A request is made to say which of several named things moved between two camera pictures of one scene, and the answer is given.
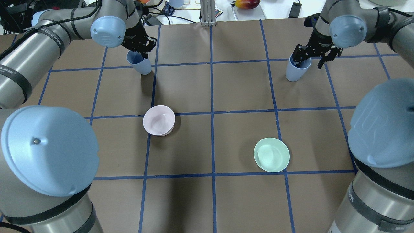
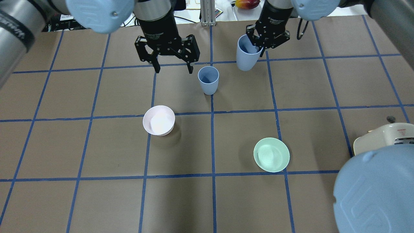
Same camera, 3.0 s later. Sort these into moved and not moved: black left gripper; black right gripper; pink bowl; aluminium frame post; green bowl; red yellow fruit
Moved: black left gripper; black right gripper
Not moved: aluminium frame post; red yellow fruit; pink bowl; green bowl
